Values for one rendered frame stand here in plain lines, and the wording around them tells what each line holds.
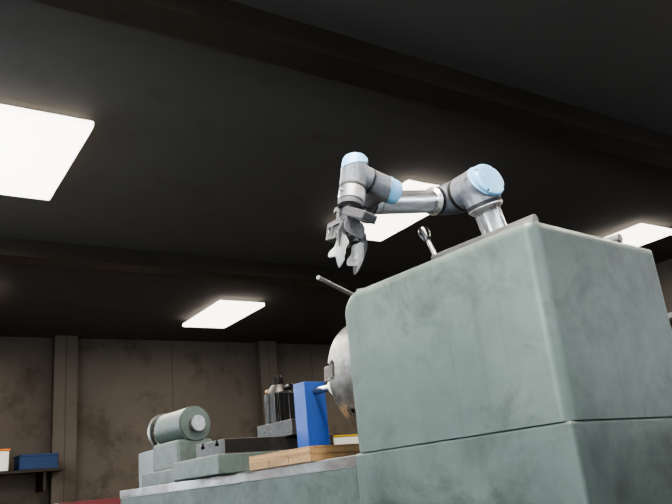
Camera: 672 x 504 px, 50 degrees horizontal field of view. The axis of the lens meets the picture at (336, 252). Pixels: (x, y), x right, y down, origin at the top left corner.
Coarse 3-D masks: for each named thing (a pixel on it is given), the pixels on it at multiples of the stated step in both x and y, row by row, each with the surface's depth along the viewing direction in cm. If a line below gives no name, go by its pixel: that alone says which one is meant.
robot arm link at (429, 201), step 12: (408, 192) 226; (420, 192) 229; (432, 192) 232; (444, 192) 233; (384, 204) 219; (396, 204) 222; (408, 204) 225; (420, 204) 228; (432, 204) 231; (444, 204) 233
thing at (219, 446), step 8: (216, 440) 223; (224, 440) 219; (232, 440) 221; (240, 440) 223; (248, 440) 224; (256, 440) 226; (264, 440) 228; (272, 440) 230; (280, 440) 232; (288, 440) 234; (296, 440) 236; (200, 448) 230; (208, 448) 226; (216, 448) 222; (224, 448) 218; (232, 448) 220; (240, 448) 222; (248, 448) 223; (256, 448) 225; (264, 448) 227; (272, 448) 229; (280, 448) 231; (288, 448) 233; (200, 456) 229
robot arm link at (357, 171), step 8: (352, 152) 203; (344, 160) 203; (352, 160) 201; (360, 160) 201; (344, 168) 201; (352, 168) 200; (360, 168) 200; (368, 168) 202; (344, 176) 199; (352, 176) 198; (360, 176) 199; (368, 176) 201; (360, 184) 198; (368, 184) 202
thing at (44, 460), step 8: (16, 456) 867; (24, 456) 858; (32, 456) 864; (40, 456) 868; (48, 456) 873; (56, 456) 878; (16, 464) 867; (24, 464) 856; (32, 464) 861; (40, 464) 866; (48, 464) 870; (56, 464) 875
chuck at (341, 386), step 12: (336, 336) 196; (336, 348) 191; (348, 348) 187; (336, 360) 189; (348, 360) 185; (336, 372) 188; (348, 372) 184; (336, 384) 188; (348, 384) 184; (336, 396) 188; (348, 396) 185
